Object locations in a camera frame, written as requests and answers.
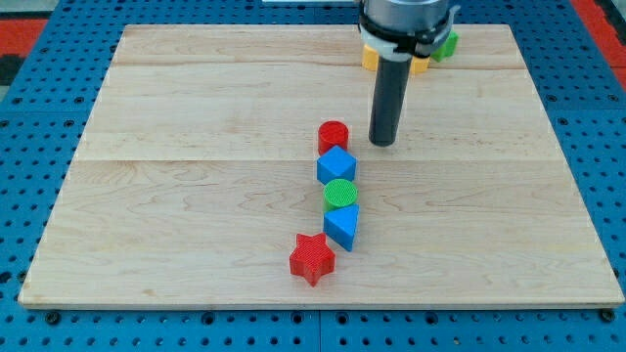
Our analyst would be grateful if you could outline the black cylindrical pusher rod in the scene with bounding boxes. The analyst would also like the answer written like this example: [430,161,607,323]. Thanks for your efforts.
[369,57,411,147]

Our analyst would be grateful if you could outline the red cylinder block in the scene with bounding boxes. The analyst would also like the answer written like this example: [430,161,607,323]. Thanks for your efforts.
[318,120,349,155]

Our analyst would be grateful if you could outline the red star block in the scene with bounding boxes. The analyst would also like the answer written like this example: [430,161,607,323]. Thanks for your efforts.
[289,233,335,286]

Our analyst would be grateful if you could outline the yellow block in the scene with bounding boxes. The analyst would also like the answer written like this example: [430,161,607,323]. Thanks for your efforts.
[361,45,430,75]

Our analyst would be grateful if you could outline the blue cube block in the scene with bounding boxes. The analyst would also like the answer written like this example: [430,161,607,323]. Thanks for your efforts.
[316,146,357,185]

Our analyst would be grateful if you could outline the green cylinder block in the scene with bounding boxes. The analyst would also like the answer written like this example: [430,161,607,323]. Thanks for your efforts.
[323,178,358,212]

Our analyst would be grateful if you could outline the blue triangle block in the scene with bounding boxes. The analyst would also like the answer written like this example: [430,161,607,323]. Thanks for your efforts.
[323,204,360,251]

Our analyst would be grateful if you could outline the wooden board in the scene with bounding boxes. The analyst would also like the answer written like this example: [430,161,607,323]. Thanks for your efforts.
[19,24,624,310]

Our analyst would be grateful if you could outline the black cable on flange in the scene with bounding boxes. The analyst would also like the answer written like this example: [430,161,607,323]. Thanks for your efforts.
[358,4,456,56]

